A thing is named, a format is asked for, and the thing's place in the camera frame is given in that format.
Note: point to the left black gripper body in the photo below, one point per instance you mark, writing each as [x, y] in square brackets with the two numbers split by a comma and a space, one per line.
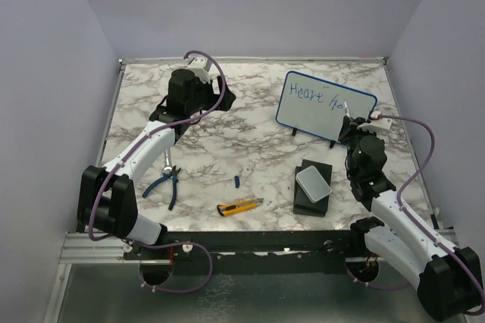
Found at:
[204, 95]

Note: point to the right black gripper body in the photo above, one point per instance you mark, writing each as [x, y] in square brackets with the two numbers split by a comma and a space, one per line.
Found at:
[352, 136]

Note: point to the blue whiteboard marker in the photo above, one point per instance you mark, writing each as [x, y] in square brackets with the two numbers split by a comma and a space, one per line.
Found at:
[346, 110]

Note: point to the blue framed whiteboard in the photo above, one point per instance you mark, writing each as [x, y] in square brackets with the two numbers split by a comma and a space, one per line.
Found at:
[317, 107]

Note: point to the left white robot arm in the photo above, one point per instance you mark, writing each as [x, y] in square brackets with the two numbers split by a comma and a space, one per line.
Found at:
[107, 200]

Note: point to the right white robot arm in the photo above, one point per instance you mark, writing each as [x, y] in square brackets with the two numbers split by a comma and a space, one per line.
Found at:
[446, 278]

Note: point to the grey white eraser case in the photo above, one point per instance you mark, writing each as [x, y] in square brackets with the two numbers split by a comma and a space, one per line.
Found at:
[313, 184]

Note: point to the silver wrench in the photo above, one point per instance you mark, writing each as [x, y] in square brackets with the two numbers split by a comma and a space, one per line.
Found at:
[167, 163]

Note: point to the black box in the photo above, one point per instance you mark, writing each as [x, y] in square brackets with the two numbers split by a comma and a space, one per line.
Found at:
[301, 203]

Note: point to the yellow utility knife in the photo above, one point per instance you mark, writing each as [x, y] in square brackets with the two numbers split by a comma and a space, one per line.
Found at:
[237, 207]

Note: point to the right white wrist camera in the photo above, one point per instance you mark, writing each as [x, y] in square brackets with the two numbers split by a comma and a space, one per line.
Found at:
[376, 123]

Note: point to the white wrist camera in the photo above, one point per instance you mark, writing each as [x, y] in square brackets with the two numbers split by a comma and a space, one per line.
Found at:
[376, 123]
[200, 66]

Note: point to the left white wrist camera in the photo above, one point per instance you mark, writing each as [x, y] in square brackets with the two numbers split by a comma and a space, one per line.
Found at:
[200, 66]

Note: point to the black mounting base rail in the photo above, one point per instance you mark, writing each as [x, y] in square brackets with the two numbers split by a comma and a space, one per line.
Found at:
[277, 252]

